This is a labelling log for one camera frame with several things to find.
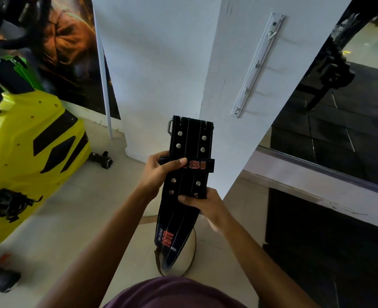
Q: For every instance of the black bike pedal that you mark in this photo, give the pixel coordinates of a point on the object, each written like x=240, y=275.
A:
x=101, y=159

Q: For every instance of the white leaning rod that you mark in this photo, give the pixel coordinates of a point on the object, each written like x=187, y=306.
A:
x=103, y=70

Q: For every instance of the person's right hand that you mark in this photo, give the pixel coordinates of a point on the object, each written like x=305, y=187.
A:
x=210, y=208

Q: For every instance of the person's left hand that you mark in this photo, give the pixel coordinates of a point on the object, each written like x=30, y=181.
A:
x=154, y=176

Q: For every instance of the person's left thumb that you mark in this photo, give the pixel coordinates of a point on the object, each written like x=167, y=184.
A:
x=173, y=164

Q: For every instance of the person's right forearm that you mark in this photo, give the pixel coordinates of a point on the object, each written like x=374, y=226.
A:
x=262, y=266

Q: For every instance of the wall poster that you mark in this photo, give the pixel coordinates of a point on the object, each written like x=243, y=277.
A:
x=63, y=51

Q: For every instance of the person's right thumb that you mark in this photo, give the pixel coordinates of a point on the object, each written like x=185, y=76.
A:
x=188, y=200

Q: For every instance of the yellow exercise bike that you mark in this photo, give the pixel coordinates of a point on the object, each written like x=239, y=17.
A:
x=25, y=150

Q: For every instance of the person's left forearm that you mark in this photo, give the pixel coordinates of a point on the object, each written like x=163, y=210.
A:
x=92, y=253

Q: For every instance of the white wall hook rail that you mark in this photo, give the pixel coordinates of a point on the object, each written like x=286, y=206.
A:
x=257, y=65

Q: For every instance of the maroon shirt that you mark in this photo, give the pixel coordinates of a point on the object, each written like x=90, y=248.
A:
x=173, y=293

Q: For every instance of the black rubber floor mat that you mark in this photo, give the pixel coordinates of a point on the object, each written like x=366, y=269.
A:
x=328, y=250

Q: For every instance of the black leather weightlifting belt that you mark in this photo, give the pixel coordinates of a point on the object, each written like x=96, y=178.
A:
x=184, y=189

